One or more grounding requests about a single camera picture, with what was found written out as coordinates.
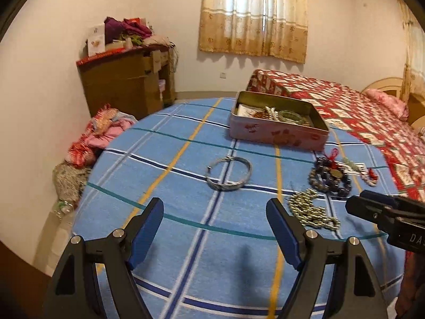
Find flat red box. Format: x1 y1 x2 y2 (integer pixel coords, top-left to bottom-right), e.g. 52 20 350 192
76 47 127 65

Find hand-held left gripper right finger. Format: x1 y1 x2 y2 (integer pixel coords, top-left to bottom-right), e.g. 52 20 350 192
266 198 389 319

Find pile of clothes on desk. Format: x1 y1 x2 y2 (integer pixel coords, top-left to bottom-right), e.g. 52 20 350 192
104 16 173 47

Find printed paper card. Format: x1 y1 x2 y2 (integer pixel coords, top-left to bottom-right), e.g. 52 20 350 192
237 104 266 117

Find brown wooden desk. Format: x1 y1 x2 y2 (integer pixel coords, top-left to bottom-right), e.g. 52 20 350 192
77 45 176 120

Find gold bead chain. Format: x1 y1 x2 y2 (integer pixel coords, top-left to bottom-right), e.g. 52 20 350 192
264 106 283 121

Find silver bangle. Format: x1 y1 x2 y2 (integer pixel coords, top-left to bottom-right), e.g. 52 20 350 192
206 157 253 191

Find speckled woven sack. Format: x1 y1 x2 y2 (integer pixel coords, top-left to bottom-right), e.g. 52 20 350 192
53 161 92 207

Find white printed carton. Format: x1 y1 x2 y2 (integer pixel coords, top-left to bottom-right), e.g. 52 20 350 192
87 23 107 57

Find pink floral pillow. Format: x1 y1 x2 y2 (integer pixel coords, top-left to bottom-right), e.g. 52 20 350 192
365 90 409 120

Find green jade bracelet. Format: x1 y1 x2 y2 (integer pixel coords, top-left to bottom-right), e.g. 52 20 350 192
278 109 313 126

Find dark purple bead bracelet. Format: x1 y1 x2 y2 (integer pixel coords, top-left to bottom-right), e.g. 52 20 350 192
315 158 352 197

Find bed with red quilt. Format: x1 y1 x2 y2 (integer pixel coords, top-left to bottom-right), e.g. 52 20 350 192
246 69 425 203

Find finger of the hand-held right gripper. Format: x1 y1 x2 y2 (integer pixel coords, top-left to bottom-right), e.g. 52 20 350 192
360 189 425 221
345 195 399 231

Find person's right forearm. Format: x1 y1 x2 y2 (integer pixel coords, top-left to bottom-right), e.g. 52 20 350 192
397 249 425 319

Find red tassel bead string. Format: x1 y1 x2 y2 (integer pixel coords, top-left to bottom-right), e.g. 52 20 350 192
324 149 359 171

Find pink metal tin box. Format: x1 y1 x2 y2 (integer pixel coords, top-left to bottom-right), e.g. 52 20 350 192
229 90 330 152

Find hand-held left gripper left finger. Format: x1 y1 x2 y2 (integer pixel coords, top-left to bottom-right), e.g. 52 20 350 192
45 198 165 319

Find beige patterned window curtain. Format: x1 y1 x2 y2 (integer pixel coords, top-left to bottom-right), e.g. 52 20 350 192
198 0 309 64

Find gold link chain bracelet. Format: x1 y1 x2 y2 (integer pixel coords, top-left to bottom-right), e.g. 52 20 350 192
288 189 341 229

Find beige wooden headboard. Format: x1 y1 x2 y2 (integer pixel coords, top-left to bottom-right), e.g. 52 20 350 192
361 77 425 130

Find beige side curtain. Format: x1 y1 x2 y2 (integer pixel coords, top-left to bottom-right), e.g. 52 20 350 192
395 0 425 103

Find pile of pink red clothes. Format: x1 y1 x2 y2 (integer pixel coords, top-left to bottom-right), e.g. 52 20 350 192
66 104 138 168

